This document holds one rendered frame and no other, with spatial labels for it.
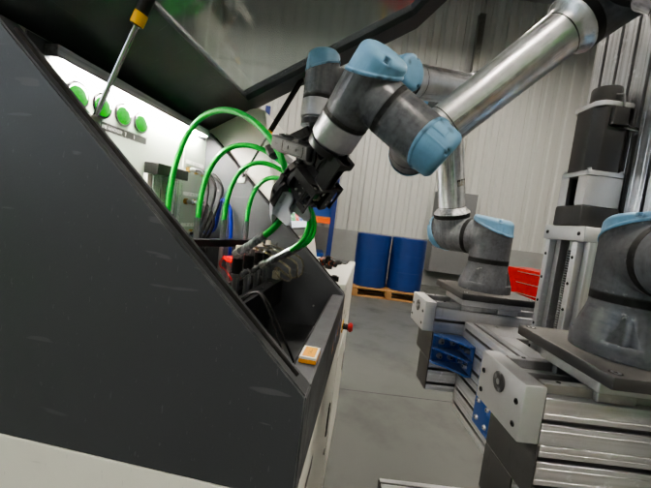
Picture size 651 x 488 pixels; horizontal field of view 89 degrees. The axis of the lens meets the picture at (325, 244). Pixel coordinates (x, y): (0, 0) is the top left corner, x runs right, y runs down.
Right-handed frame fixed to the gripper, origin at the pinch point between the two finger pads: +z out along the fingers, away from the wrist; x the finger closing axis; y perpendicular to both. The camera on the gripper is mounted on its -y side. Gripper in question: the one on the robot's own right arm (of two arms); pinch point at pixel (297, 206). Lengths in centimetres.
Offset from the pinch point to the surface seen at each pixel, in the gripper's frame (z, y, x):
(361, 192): -62, -11, 653
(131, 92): -20.8, -39.1, -7.4
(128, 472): 44, -14, -33
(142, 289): 15.4, -14.1, -33.1
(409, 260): 56, 87, 476
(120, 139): -10.4, -42.1, -6.0
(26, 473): 48, -32, -33
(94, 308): 19.4, -21.8, -33.1
